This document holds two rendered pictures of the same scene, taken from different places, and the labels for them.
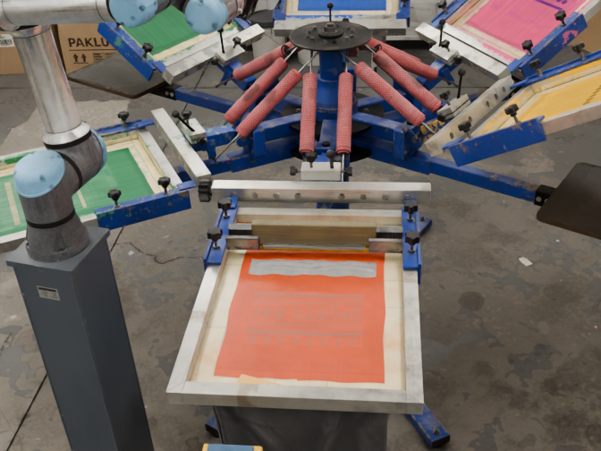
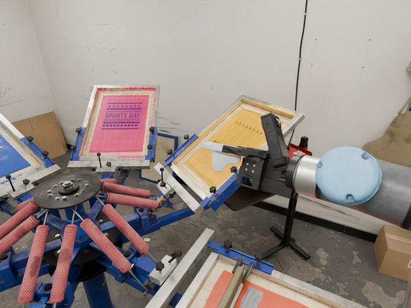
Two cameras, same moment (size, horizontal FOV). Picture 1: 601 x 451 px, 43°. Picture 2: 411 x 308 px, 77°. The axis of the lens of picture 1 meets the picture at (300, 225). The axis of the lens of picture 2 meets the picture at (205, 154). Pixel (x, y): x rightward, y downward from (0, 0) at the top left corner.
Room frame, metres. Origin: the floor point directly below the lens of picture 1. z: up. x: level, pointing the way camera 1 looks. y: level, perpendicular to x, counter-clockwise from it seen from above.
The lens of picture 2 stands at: (1.63, 0.60, 2.02)
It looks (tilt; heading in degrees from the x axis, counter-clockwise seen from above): 26 degrees down; 291
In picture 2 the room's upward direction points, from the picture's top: straight up
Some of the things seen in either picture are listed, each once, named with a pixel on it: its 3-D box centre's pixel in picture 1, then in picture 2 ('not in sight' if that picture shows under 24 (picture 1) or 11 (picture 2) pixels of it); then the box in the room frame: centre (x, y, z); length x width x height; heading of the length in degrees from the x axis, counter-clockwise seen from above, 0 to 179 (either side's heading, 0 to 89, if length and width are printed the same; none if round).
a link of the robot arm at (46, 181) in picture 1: (45, 184); not in sight; (1.56, 0.60, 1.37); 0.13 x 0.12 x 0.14; 159
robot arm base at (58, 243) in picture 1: (54, 227); not in sight; (1.55, 0.60, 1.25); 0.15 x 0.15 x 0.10
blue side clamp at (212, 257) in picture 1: (222, 239); not in sight; (1.86, 0.23, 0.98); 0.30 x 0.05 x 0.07; 173
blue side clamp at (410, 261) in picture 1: (410, 242); (241, 261); (1.79, -0.32, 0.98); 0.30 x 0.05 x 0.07; 173
